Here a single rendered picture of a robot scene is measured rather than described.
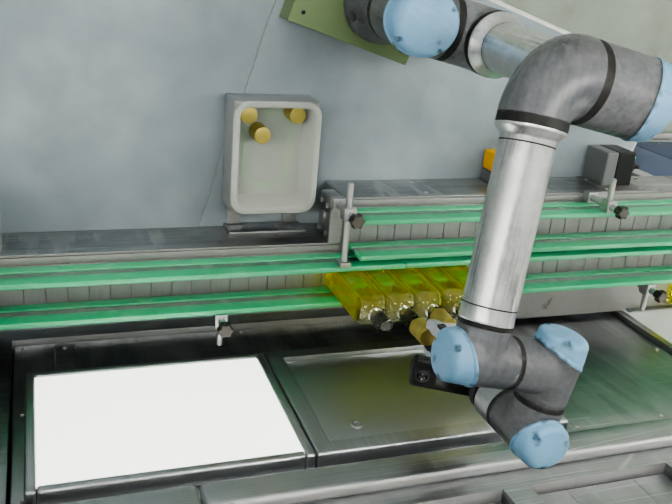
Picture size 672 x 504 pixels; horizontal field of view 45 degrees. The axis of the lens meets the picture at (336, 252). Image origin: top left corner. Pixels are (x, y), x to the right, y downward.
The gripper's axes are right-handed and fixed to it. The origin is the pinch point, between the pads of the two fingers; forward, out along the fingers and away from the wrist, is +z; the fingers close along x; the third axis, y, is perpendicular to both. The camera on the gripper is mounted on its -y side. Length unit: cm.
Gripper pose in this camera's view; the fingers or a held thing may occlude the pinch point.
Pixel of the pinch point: (426, 335)
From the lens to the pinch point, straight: 144.0
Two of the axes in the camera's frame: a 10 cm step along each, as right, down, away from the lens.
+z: -3.3, -3.7, 8.7
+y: 9.4, -0.5, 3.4
